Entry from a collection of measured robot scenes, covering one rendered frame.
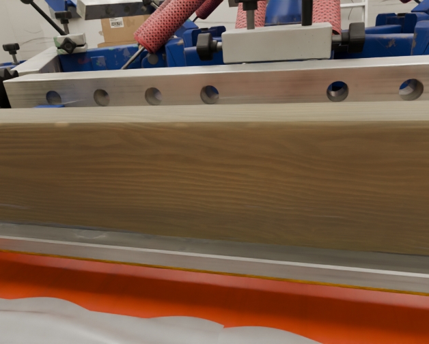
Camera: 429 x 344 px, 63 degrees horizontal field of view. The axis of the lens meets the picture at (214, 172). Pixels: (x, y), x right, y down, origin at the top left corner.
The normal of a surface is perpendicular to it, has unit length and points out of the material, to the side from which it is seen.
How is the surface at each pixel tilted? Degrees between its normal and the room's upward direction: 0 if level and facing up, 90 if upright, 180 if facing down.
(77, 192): 90
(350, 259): 0
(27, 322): 25
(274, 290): 0
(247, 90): 90
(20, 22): 90
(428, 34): 90
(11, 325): 33
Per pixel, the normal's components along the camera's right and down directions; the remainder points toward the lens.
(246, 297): -0.08, -0.90
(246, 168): -0.24, 0.43
